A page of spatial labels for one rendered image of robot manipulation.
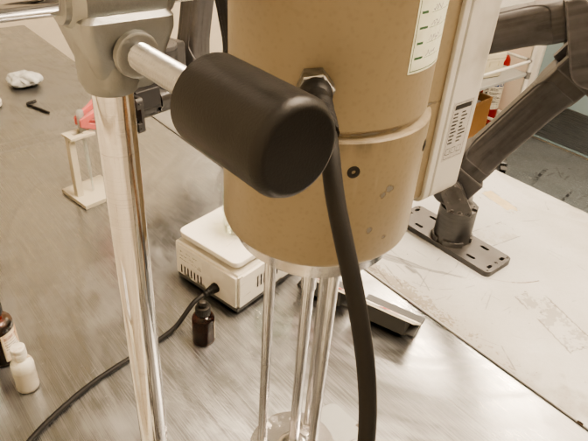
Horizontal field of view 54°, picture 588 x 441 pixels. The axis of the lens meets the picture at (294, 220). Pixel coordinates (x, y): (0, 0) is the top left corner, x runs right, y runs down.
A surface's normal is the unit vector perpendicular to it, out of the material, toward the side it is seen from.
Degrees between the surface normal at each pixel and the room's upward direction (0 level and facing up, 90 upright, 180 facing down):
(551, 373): 0
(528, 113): 88
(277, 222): 90
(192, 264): 90
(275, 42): 90
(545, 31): 98
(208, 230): 0
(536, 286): 0
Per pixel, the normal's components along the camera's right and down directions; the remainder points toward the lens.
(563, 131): -0.76, 0.32
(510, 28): -0.33, 0.47
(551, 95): -0.45, 0.60
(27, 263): 0.06, -0.83
